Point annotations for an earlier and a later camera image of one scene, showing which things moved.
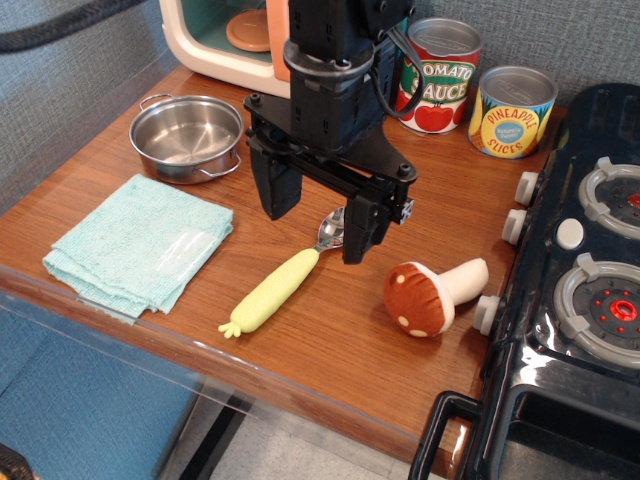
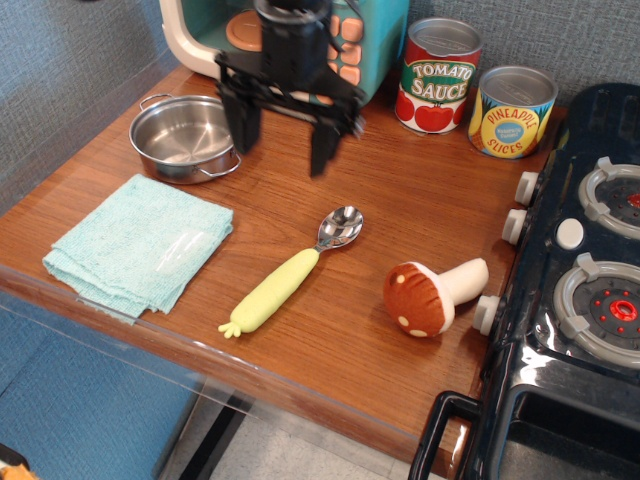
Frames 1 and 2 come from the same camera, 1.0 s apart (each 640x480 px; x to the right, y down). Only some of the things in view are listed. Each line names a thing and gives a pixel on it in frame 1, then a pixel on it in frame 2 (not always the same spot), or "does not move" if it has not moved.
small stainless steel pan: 185,140 does not move
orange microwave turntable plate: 249,30 does not move
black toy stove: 559,394 does not move
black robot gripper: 332,127 -> 290,73
